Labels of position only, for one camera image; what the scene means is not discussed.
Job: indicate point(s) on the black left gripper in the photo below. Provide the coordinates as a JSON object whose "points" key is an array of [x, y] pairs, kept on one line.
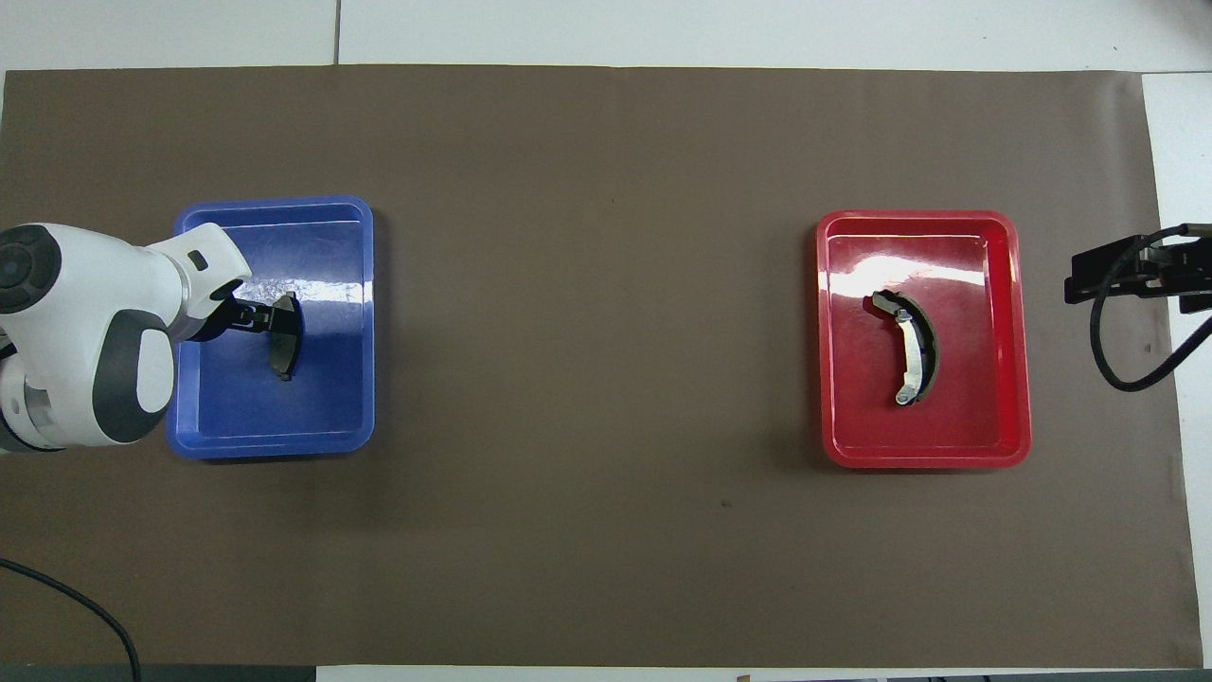
{"points": [[225, 317]]}

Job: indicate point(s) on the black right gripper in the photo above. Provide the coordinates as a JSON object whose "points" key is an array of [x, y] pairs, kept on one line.
{"points": [[1188, 265]]}

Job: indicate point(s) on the dark grey brake pad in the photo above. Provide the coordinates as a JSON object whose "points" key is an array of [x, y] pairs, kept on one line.
{"points": [[282, 358]]}

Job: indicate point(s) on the curved silver brake shoe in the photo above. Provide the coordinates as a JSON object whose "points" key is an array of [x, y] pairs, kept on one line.
{"points": [[914, 355]]}

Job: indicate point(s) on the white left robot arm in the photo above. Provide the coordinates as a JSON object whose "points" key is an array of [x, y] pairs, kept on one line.
{"points": [[85, 284]]}

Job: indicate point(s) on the blue plastic tray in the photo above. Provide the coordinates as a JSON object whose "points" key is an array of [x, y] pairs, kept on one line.
{"points": [[237, 407]]}

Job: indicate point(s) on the red plastic tray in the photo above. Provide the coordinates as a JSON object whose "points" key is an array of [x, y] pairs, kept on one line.
{"points": [[975, 417]]}

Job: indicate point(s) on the brown table mat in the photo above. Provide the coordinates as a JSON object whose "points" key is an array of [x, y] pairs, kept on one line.
{"points": [[606, 284]]}

